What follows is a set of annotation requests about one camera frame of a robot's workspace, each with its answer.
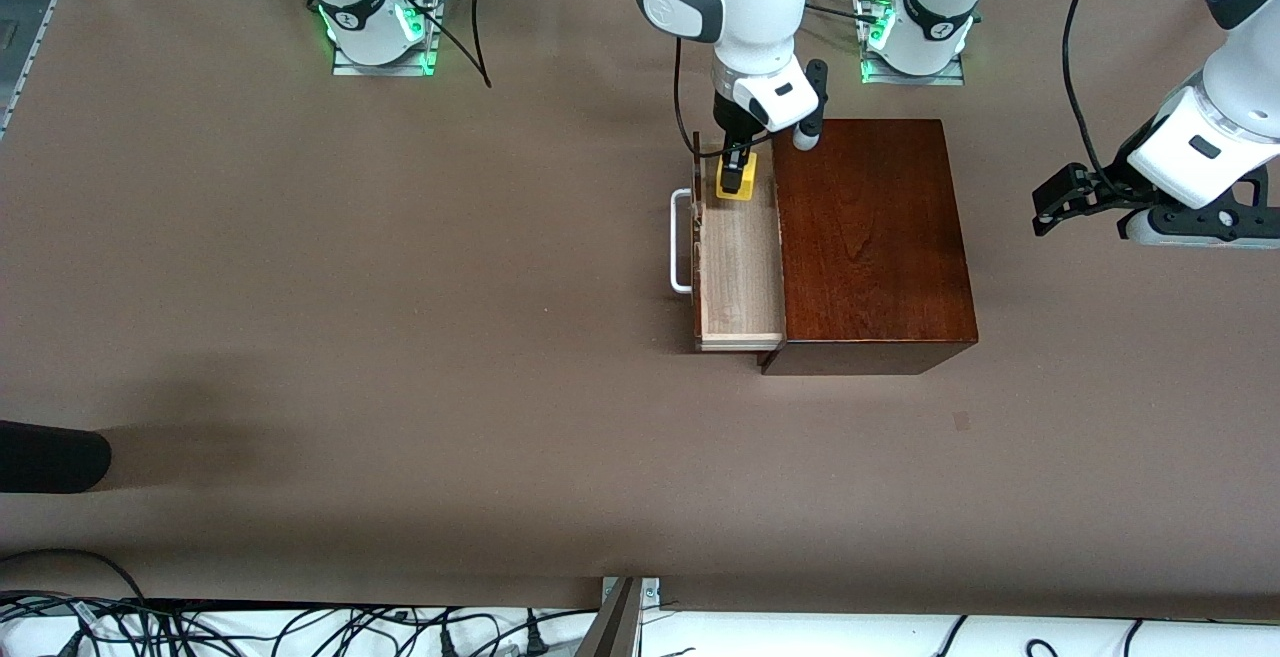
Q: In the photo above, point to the black power plug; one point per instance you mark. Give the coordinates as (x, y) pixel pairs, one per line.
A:
(535, 639)
(447, 642)

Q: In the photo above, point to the dark brown wooden cabinet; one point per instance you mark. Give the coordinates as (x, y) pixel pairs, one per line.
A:
(880, 237)

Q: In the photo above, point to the small metal bracket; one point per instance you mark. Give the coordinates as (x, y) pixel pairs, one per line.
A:
(650, 592)

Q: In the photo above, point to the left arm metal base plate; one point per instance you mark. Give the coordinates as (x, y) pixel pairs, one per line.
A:
(950, 79)

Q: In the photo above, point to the dark wooden strut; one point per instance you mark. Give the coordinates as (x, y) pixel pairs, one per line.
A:
(612, 632)

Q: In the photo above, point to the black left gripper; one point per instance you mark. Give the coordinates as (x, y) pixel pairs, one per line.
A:
(1128, 174)

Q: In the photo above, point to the black cylindrical object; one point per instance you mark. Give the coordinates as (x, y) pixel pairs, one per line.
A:
(50, 457)

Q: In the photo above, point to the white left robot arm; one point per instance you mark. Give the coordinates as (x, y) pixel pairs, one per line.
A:
(1220, 117)

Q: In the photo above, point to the yellow wooden block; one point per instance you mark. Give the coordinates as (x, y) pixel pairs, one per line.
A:
(736, 195)

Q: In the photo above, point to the aluminium frame profile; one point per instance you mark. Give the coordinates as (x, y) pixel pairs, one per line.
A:
(40, 7)

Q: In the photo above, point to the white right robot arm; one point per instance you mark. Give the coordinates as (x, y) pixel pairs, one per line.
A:
(740, 17)

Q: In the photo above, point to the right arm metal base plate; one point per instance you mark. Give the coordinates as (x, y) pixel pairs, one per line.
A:
(345, 68)

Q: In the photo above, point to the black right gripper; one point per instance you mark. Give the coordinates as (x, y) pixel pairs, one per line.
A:
(731, 124)

